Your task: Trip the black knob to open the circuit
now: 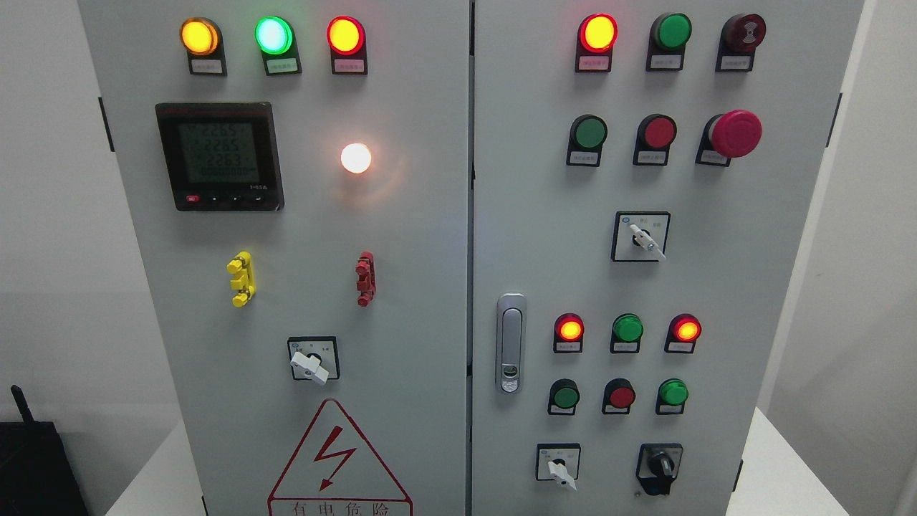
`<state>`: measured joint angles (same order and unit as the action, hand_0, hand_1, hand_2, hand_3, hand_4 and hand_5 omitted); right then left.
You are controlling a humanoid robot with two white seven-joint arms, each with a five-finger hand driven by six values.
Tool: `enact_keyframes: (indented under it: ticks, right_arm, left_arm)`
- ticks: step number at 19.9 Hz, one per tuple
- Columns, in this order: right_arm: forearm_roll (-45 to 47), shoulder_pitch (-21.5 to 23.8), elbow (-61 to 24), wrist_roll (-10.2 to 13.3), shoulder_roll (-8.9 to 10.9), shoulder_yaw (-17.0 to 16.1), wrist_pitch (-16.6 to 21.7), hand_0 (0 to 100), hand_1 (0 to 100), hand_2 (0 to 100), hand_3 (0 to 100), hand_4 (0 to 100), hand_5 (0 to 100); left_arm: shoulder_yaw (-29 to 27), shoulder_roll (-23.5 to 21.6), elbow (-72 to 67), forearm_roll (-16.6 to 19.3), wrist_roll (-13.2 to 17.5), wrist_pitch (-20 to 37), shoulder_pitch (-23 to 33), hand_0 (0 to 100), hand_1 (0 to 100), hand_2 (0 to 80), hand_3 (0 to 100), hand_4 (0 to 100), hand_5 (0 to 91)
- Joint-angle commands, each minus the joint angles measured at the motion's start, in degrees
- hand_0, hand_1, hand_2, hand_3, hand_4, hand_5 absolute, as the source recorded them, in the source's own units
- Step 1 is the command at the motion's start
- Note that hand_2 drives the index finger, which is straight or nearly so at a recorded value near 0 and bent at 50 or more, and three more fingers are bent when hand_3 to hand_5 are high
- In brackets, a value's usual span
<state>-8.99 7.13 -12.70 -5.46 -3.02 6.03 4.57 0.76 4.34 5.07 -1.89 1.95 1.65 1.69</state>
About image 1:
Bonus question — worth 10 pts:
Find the green push button lower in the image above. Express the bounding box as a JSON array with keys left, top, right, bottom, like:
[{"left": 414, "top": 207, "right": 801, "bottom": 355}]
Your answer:
[{"left": 547, "top": 378, "right": 580, "bottom": 416}]

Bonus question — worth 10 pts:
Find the black digital power meter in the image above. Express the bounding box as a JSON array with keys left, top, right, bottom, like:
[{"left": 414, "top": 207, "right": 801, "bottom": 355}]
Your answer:
[{"left": 155, "top": 102, "right": 284, "bottom": 212}]

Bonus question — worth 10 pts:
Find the red high voltage warning sticker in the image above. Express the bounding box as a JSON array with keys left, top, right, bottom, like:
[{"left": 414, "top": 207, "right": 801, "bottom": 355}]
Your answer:
[{"left": 267, "top": 398, "right": 415, "bottom": 515}]

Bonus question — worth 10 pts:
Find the red indicator light right door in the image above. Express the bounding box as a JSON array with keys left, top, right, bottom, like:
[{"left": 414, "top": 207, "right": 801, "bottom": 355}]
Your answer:
[{"left": 575, "top": 13, "right": 618, "bottom": 73}]

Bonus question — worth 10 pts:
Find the green indicator bottom right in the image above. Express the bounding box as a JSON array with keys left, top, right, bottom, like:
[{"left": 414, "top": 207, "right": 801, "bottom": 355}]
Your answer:
[{"left": 655, "top": 378, "right": 690, "bottom": 416}]

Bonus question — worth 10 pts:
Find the green push button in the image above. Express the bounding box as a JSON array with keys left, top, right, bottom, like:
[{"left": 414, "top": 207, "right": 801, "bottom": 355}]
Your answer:
[
  {"left": 566, "top": 114, "right": 608, "bottom": 168},
  {"left": 547, "top": 378, "right": 580, "bottom": 416}
]

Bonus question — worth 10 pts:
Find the white selector switch upper right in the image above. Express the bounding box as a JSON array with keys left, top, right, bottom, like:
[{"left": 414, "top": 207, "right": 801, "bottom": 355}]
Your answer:
[{"left": 610, "top": 210, "right": 671, "bottom": 262}]

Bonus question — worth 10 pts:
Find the green indicator lower middle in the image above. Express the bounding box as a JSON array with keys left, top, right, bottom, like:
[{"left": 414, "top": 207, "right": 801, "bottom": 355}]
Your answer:
[{"left": 610, "top": 313, "right": 644, "bottom": 355}]

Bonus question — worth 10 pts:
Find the black knob selector switch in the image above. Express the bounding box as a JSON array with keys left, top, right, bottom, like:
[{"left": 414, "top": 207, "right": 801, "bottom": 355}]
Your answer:
[{"left": 635, "top": 443, "right": 683, "bottom": 496}]

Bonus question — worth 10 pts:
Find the white selector switch bottom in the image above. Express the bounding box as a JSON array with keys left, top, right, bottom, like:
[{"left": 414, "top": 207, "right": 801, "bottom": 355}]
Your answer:
[{"left": 536, "top": 443, "right": 582, "bottom": 491}]

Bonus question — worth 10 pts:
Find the lit red indicator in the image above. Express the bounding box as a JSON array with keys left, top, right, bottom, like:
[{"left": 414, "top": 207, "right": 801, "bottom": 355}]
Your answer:
[
  {"left": 664, "top": 313, "right": 702, "bottom": 355},
  {"left": 553, "top": 312, "right": 585, "bottom": 355}
]

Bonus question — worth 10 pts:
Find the lit red indicator lower right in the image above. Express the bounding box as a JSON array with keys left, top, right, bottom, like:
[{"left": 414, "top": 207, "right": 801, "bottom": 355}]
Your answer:
[{"left": 664, "top": 313, "right": 702, "bottom": 355}]

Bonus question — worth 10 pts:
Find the white selector switch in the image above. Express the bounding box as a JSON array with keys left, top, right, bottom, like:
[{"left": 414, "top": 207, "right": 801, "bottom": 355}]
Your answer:
[
  {"left": 610, "top": 210, "right": 671, "bottom": 262},
  {"left": 536, "top": 443, "right": 582, "bottom": 491}
]

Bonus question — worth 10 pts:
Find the lit red indicator lower left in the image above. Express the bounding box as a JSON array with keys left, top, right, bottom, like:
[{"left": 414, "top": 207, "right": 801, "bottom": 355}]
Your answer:
[{"left": 553, "top": 312, "right": 585, "bottom": 355}]

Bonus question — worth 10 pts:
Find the yellow terminal connector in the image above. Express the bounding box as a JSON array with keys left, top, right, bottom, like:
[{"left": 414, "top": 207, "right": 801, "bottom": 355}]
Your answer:
[{"left": 226, "top": 249, "right": 256, "bottom": 308}]

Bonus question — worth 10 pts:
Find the white selector switch left door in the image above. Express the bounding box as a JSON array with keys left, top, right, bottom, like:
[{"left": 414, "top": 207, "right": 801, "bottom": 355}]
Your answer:
[{"left": 287, "top": 336, "right": 340, "bottom": 386}]

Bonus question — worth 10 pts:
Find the black box with antenna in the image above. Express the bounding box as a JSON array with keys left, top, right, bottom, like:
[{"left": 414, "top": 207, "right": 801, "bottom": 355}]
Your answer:
[{"left": 1, "top": 385, "right": 89, "bottom": 515}]

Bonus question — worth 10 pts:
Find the white glowing indicator lamp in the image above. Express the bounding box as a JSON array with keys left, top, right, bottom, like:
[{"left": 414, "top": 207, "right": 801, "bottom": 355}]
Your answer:
[{"left": 340, "top": 143, "right": 373, "bottom": 174}]

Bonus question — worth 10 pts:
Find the green push button upper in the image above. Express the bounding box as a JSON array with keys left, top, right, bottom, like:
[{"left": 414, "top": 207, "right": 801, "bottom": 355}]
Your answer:
[{"left": 566, "top": 114, "right": 608, "bottom": 168}]

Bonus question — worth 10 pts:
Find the red emergency stop button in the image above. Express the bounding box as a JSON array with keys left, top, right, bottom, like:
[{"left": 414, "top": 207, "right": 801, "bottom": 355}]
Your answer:
[{"left": 695, "top": 109, "right": 763, "bottom": 167}]

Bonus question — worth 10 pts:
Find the dark red buzzer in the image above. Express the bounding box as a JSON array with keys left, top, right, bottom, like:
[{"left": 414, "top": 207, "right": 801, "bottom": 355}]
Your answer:
[{"left": 715, "top": 14, "right": 767, "bottom": 72}]

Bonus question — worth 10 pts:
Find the green indicator light top right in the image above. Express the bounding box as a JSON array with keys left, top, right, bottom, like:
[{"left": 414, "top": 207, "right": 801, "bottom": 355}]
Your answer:
[{"left": 645, "top": 12, "right": 692, "bottom": 72}]

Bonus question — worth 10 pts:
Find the red terminal connector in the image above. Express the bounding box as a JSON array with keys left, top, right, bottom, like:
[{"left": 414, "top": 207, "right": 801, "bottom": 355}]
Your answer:
[{"left": 355, "top": 251, "right": 377, "bottom": 307}]

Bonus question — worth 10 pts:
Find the green lit indicator light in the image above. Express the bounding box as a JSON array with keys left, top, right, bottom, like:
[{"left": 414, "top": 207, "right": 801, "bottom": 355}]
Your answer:
[{"left": 254, "top": 16, "right": 302, "bottom": 77}]

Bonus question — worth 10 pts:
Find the yellow indicator light top left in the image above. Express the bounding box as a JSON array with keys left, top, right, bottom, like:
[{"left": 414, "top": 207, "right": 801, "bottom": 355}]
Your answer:
[{"left": 180, "top": 17, "right": 227, "bottom": 76}]

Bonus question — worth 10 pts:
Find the red indicator light door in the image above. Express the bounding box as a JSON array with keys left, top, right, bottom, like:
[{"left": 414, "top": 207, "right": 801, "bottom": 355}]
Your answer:
[
  {"left": 575, "top": 13, "right": 618, "bottom": 73},
  {"left": 325, "top": 16, "right": 369, "bottom": 75}
]

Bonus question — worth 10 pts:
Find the red push button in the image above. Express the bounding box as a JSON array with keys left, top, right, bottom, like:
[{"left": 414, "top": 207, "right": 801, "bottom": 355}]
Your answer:
[
  {"left": 602, "top": 378, "right": 636, "bottom": 415},
  {"left": 632, "top": 113, "right": 677, "bottom": 166}
]

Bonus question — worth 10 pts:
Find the grey electrical control cabinet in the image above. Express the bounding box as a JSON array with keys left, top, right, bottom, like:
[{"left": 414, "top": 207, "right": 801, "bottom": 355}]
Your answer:
[{"left": 78, "top": 1, "right": 865, "bottom": 515}]

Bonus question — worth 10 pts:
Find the silver door latch handle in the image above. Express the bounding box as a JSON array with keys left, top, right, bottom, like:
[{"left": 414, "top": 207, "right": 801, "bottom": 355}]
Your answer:
[{"left": 495, "top": 292, "right": 527, "bottom": 394}]

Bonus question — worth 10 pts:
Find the red push button upper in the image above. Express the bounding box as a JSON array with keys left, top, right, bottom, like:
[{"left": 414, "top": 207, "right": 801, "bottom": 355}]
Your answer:
[{"left": 632, "top": 113, "right": 677, "bottom": 166}]

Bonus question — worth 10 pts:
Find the red push button lower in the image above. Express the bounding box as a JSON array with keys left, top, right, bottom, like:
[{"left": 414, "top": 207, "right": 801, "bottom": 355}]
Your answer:
[{"left": 602, "top": 378, "right": 636, "bottom": 415}]

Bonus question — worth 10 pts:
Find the red indicator light left door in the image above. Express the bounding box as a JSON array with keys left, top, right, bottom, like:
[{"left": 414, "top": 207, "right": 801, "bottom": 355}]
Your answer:
[{"left": 325, "top": 16, "right": 369, "bottom": 75}]

